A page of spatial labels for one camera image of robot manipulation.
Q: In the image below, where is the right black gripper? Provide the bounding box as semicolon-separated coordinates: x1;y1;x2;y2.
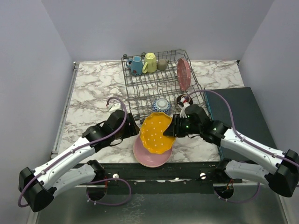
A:
163;113;202;137

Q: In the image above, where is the tan plate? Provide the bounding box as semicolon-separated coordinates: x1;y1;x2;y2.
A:
140;112;175;154

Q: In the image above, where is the red blue patterned bowl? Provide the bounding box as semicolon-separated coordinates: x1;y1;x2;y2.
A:
152;98;171;115

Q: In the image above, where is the dark brown patterned bowl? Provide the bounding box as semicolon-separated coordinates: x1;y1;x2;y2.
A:
176;94;193;108

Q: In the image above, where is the grey wire dish rack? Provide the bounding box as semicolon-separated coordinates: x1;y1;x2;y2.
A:
121;49;202;124

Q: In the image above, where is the pink dotted plate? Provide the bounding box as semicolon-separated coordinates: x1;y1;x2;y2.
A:
177;58;191;91

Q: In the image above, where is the blue mug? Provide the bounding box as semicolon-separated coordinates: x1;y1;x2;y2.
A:
126;56;143;76

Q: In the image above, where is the yellow cream mug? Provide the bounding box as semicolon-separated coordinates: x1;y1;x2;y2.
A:
142;53;157;74

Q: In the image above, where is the small grey mug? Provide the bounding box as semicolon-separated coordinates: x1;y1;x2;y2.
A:
157;58;169;71

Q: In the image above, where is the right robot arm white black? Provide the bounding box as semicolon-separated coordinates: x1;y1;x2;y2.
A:
163;105;299;197

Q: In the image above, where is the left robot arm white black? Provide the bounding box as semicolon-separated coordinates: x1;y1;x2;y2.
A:
18;109;140;212

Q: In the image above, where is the plain pink plate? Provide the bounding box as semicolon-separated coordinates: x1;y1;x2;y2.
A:
133;136;172;168

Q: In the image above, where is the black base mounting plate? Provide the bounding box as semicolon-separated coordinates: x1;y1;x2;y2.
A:
87;161;230;195

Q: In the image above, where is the dark blue box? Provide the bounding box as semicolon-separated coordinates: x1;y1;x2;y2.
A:
205;87;277;149

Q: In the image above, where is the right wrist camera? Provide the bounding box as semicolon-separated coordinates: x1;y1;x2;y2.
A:
179;102;190;118

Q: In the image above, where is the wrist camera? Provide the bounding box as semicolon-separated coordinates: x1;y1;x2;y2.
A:
179;102;190;118
107;103;123;113

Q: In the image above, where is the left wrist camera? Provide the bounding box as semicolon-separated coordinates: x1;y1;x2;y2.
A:
107;103;123;113

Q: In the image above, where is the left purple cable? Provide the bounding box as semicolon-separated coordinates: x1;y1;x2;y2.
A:
18;97;133;208

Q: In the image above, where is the purple cable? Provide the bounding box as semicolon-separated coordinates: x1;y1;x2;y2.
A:
184;90;299;203
18;97;133;208

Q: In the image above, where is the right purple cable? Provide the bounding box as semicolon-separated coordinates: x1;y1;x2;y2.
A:
184;90;299;203

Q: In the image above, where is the aluminium rail frame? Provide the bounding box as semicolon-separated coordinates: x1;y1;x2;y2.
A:
25;61;79;224

